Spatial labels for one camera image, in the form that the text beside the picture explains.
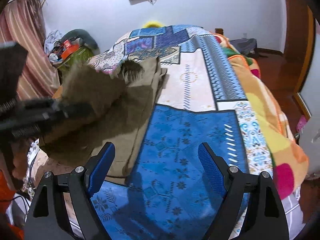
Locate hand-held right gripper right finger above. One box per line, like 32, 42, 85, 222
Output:
197, 142, 290, 240

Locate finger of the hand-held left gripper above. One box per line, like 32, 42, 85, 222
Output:
17, 97, 95, 125
0, 119, 54, 139

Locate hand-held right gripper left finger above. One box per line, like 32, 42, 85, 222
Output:
25, 142, 116, 240

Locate olive green pants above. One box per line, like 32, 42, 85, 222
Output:
39, 56, 168, 180

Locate white patterned cloth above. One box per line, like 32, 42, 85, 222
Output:
24, 140, 52, 198

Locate blue patchwork bedsheet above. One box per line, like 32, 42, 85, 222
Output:
62, 24, 275, 240

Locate striped brown curtain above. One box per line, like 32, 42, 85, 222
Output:
0, 0, 62, 100

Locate green laundry basket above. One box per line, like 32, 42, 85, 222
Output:
56, 46, 94, 76

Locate pile of grey clothes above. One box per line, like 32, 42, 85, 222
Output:
44, 29, 63, 53

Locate orange box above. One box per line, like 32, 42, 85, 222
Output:
61, 46, 80, 58

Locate orange cloth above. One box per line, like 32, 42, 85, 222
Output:
0, 169, 25, 240

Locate grey plush pillow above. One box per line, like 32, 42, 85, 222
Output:
64, 29, 98, 50

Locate colourful orange fleece blanket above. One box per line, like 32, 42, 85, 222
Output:
214, 34, 310, 200

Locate pink slipper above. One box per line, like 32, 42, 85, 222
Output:
296, 116, 307, 132

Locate yellow curved cushion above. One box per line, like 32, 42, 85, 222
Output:
142, 20, 163, 28

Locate grey bag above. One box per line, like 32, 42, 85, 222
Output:
229, 38, 258, 55

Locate white wardrobe sliding door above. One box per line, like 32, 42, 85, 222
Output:
294, 17, 320, 120

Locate brown wooden door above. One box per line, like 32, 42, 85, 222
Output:
281, 0, 315, 93

